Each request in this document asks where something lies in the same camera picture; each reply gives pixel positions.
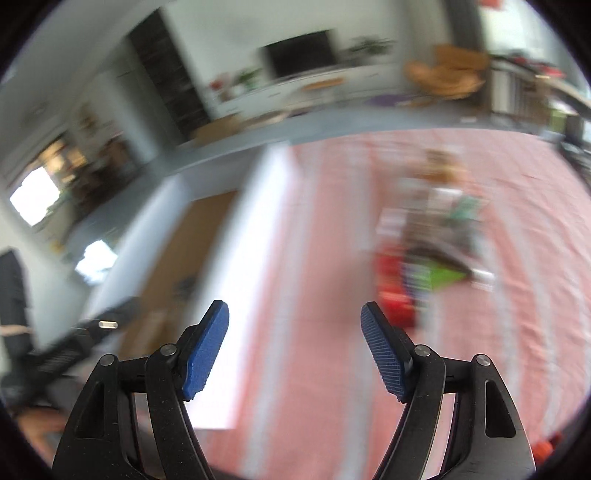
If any orange lounge chair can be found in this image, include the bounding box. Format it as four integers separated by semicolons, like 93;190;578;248
403;43;491;100

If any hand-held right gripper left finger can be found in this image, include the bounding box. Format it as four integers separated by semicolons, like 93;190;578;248
52;299;230;480

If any dark tall display cabinet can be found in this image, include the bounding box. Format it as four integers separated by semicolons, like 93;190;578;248
128;10;214;140

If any lime green snack packet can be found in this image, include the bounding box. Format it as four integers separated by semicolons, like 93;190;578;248
426;264;468;292

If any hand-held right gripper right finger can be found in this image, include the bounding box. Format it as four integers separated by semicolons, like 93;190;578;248
360;302;536;480

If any green potted plant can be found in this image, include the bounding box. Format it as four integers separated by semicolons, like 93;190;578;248
235;67;262;91

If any red flower plant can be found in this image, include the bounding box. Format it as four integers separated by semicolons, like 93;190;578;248
209;76;232;102

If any green bin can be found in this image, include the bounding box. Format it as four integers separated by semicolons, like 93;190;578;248
547;104;570;133

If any white television cabinet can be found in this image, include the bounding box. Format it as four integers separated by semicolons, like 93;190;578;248
211;62;408;119

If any leafy plant in white pot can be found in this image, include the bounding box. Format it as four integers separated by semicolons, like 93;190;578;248
348;37;394;57

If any white board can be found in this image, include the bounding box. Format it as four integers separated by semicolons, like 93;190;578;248
185;147;306;431

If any black flat television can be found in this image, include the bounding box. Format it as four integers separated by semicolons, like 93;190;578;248
260;28;339;80

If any purple floor mat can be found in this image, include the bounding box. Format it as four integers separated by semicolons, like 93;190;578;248
367;93;419;106

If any dark green snack packet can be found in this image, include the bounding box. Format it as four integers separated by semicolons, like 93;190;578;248
450;196;484;223

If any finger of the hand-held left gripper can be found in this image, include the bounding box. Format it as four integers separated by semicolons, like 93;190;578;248
69;298;141;337

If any small red object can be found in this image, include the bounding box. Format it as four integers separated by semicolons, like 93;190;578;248
533;436;561;462

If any person's left forearm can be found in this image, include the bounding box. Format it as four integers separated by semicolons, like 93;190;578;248
16;408;68;441

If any red snack packet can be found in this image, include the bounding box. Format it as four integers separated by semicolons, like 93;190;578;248
375;251;417;325

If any striped orange grey tablecloth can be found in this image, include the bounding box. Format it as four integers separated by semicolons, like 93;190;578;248
198;128;591;480

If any clear bag of brown bars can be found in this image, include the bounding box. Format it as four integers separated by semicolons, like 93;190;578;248
379;185;455;252

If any clear bag of bread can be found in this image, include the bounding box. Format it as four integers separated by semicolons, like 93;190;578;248
414;150;470;186

